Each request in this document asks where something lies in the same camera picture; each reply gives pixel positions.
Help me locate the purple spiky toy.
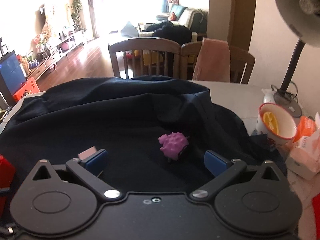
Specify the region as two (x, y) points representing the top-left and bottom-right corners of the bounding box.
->
(158, 131), (191, 162)

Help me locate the brown wooden door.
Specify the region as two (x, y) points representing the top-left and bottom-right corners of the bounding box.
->
(226, 0), (258, 53)

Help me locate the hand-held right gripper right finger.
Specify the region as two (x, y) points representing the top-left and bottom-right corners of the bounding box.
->
(189, 150), (292, 201)

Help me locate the pink kettle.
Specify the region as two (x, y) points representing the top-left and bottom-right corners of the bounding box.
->
(61, 41), (76, 52)

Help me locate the teal sofa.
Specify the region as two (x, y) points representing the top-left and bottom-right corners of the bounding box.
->
(156, 3), (208, 34)

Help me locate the grey desk lamp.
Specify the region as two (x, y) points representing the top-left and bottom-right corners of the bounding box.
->
(273, 0), (320, 118)

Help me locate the floral hanging quilt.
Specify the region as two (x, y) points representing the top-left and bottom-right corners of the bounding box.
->
(40, 3), (72, 41)

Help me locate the cream knitted blanket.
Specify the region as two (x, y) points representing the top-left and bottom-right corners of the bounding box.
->
(178, 7), (204, 26)

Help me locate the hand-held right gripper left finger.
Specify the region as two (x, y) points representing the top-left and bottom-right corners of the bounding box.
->
(24, 149), (121, 201)

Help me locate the wooden television cabinet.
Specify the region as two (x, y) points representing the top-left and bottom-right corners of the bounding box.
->
(25, 30), (87, 82)

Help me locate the green potted plant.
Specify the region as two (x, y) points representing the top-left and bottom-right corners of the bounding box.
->
(71, 0), (83, 31)

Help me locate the orange white tissue pack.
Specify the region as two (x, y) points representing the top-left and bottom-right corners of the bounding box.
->
(285, 112), (320, 181)

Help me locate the blue television screen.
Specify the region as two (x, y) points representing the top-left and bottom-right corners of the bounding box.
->
(0, 51), (27, 101)

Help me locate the brown wooden chair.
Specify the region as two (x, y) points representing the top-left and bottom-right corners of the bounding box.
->
(180, 40), (256, 84)
(108, 37), (181, 79)

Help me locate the pink towel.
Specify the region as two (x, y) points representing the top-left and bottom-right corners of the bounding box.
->
(192, 37), (231, 83)

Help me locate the white standing air conditioner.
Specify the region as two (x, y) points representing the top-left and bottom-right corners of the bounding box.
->
(75, 0), (88, 31)

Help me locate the black clothes heap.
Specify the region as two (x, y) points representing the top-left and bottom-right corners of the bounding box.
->
(140, 20), (193, 43)

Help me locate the red tin box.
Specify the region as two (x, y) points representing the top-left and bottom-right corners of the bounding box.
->
(0, 154), (16, 189)

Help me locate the grey blue paper bag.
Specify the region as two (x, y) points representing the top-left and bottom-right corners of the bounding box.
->
(120, 21), (139, 37)

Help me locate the navy blue cloth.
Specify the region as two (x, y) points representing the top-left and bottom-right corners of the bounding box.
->
(0, 76), (278, 196)

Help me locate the orange gift box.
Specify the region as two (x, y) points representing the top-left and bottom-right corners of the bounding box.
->
(13, 77), (41, 103)

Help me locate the yellow cloth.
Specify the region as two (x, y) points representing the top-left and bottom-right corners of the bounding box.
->
(133, 50), (166, 66)

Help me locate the pink eraser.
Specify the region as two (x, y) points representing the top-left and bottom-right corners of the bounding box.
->
(78, 146), (98, 160)

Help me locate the white cup with lemon print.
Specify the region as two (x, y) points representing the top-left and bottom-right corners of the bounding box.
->
(256, 102), (298, 151)

